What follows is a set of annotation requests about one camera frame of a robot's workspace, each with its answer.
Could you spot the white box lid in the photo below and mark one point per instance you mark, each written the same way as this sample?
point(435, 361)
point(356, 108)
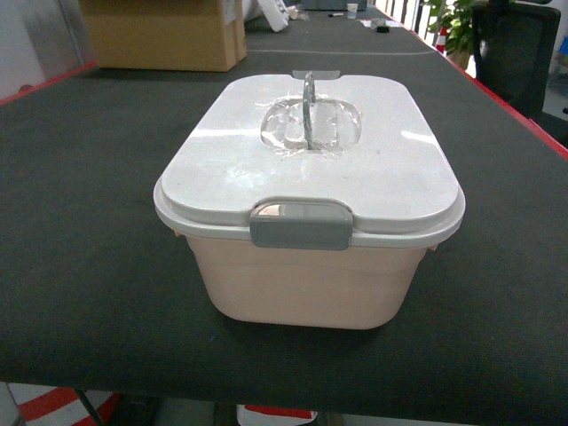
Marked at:
point(363, 146)

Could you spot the pink plastic storage box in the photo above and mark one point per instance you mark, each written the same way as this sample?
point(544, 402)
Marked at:
point(358, 288)

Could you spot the brown cardboard box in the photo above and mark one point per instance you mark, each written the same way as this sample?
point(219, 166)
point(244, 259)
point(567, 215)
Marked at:
point(204, 36)

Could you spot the red white traffic cone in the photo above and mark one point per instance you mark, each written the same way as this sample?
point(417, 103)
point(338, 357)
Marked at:
point(49, 405)
point(252, 415)

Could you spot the grey plastic crate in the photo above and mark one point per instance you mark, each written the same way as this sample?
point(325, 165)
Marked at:
point(332, 5)

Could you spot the white paper cup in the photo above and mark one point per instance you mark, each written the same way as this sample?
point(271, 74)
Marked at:
point(352, 10)

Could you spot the far red white cone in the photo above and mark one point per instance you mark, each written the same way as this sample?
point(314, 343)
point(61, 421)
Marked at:
point(441, 40)

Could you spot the green potted plant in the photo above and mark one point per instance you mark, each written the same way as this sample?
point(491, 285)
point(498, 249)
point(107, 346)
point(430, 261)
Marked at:
point(456, 18)

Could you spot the black office chair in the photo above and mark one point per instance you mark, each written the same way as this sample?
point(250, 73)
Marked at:
point(513, 45)

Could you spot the red metal table frame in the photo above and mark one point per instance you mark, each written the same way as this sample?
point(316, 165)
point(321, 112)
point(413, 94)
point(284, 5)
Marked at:
point(510, 111)

